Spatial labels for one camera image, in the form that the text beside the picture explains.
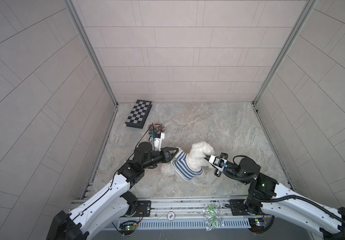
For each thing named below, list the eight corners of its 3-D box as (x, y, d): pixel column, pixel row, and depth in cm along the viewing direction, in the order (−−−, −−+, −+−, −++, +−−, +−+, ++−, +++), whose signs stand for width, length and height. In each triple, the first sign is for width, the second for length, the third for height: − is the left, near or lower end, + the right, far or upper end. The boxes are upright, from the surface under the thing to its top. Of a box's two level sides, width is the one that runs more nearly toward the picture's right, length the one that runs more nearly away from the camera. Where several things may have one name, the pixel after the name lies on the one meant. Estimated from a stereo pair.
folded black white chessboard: (126, 126, 104) (124, 123, 101) (138, 102, 119) (137, 99, 116) (142, 128, 102) (141, 126, 100) (152, 104, 117) (151, 101, 115)
